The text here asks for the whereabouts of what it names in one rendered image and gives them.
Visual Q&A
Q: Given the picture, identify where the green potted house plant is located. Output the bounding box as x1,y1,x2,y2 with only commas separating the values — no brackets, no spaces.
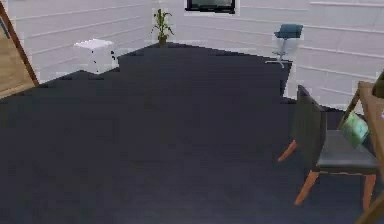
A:
151,8,175,48

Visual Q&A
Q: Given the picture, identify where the white cube cabinet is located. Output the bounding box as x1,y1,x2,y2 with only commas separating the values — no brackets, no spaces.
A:
73,38,118,74

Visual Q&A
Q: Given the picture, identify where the blue swivel chair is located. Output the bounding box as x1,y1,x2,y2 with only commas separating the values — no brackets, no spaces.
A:
265,23,304,69

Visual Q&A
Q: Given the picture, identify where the dark grey wooden-legged chair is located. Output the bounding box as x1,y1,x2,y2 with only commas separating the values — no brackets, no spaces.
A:
277,84,380,212

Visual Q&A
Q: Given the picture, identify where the green cushion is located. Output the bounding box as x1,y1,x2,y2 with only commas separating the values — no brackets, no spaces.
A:
339,111,370,149

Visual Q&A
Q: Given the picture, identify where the brown wooden table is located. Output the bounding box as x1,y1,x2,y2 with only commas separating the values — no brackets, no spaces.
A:
338,80,384,224

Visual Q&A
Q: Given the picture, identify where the brown wooden door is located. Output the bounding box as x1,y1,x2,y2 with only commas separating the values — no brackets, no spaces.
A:
0,1,40,100

